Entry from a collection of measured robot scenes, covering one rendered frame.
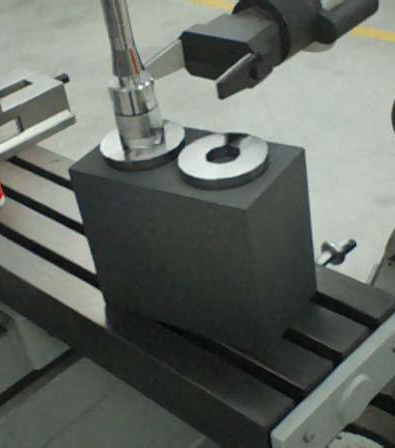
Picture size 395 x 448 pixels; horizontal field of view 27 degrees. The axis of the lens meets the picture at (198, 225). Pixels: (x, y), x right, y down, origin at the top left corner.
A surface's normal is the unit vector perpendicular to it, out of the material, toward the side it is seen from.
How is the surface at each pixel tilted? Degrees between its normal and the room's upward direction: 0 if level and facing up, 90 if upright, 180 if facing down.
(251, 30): 0
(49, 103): 90
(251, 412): 0
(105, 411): 90
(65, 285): 0
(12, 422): 90
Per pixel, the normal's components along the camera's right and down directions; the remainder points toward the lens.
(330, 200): -0.15, -0.81
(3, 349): 0.71, 0.31
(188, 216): -0.54, 0.54
